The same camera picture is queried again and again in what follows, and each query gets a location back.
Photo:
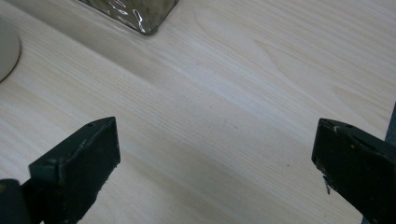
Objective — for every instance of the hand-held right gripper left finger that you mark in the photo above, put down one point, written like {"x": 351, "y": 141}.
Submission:
{"x": 77, "y": 168}

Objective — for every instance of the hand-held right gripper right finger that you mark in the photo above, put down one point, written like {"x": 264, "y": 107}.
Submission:
{"x": 358, "y": 168}

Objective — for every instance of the round beige disc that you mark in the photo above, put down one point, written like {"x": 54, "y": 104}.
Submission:
{"x": 7, "y": 49}

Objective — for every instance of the shiny wrapped green packet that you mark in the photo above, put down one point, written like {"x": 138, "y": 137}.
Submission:
{"x": 137, "y": 12}

